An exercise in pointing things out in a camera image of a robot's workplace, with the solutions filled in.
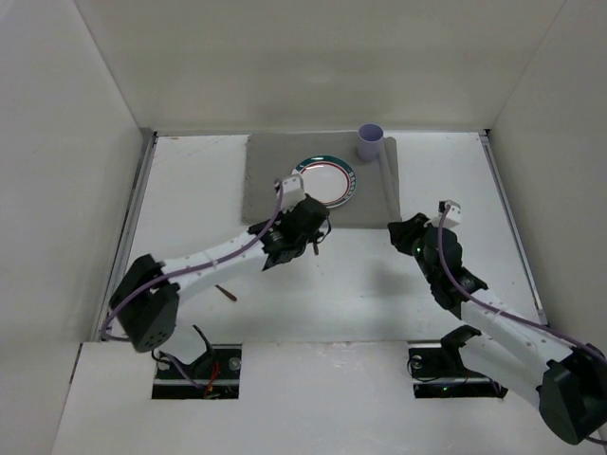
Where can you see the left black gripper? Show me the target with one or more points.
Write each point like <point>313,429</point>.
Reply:
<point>309,214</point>

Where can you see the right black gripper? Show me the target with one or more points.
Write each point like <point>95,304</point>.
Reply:
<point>408,229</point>

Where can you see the grey cloth placemat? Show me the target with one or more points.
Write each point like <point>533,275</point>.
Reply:
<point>374,202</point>

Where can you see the white plate with green rim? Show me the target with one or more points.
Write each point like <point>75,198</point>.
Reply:
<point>328,179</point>

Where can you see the brown wooden spoon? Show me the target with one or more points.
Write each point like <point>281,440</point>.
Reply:
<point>226,293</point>

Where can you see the purple plastic cup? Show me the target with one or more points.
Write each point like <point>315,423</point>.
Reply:
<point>371,141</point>

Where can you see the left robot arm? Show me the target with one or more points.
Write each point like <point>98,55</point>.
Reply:
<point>148,298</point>

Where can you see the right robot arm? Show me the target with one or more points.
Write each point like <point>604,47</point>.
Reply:
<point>562,378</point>

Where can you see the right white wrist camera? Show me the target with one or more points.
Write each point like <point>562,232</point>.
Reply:
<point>450,213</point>

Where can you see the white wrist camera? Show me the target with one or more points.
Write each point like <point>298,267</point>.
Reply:
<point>450,213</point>
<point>290,191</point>

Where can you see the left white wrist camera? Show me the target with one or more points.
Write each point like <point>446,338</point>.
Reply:
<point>290,191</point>

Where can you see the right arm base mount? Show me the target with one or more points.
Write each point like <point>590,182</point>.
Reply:
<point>438,371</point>

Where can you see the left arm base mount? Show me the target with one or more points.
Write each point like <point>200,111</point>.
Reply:
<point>198,369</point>

